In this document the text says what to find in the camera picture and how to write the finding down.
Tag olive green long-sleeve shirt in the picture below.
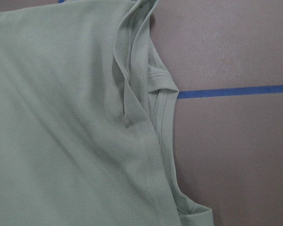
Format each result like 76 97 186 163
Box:
0 0 214 226

